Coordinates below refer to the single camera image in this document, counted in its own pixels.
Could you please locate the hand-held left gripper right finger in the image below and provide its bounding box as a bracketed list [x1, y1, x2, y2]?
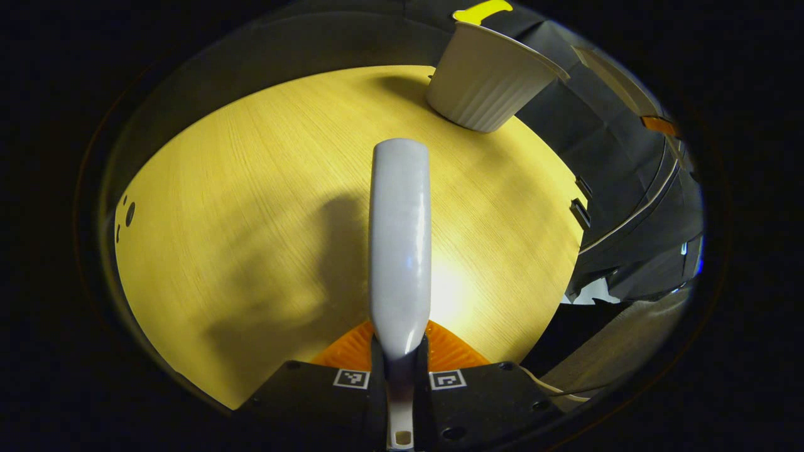
[418, 320, 566, 452]

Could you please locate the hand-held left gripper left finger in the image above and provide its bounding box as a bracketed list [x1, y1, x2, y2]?
[236, 321, 387, 452]

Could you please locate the white ribbed garbage bin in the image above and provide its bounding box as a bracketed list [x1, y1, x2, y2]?
[426, 22, 571, 134]

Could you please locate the wooden desktop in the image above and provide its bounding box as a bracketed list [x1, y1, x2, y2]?
[114, 65, 588, 410]

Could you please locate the orange clip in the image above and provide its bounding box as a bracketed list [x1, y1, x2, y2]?
[641, 115, 679, 136]

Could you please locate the white cable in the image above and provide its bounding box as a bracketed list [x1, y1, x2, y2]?
[520, 366, 592, 402]

